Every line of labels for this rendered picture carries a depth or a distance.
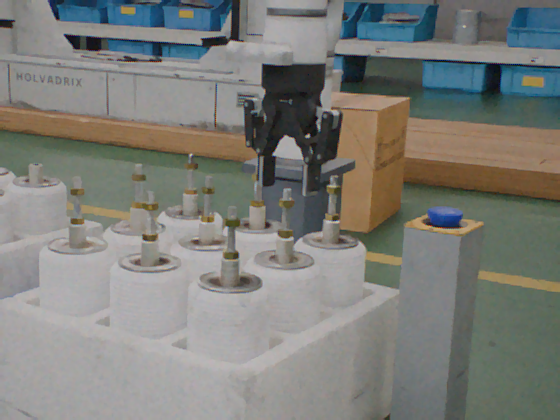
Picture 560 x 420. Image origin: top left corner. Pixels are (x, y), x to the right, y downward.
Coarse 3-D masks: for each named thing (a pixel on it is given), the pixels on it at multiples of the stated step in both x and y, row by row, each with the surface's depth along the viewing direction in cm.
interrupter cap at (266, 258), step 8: (256, 256) 117; (264, 256) 118; (272, 256) 119; (296, 256) 119; (304, 256) 119; (264, 264) 115; (272, 264) 114; (280, 264) 115; (288, 264) 115; (296, 264) 115; (304, 264) 115; (312, 264) 116
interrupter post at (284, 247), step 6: (276, 240) 116; (282, 240) 116; (288, 240) 116; (276, 246) 117; (282, 246) 116; (288, 246) 116; (276, 252) 117; (282, 252) 116; (288, 252) 116; (276, 258) 117; (282, 258) 116; (288, 258) 116
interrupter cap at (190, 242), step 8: (184, 240) 124; (192, 240) 124; (216, 240) 125; (224, 240) 125; (184, 248) 121; (192, 248) 121; (200, 248) 120; (208, 248) 120; (216, 248) 121; (224, 248) 121
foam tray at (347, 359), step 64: (0, 320) 120; (64, 320) 115; (320, 320) 122; (384, 320) 127; (0, 384) 122; (64, 384) 116; (128, 384) 109; (192, 384) 104; (256, 384) 101; (320, 384) 114; (384, 384) 131
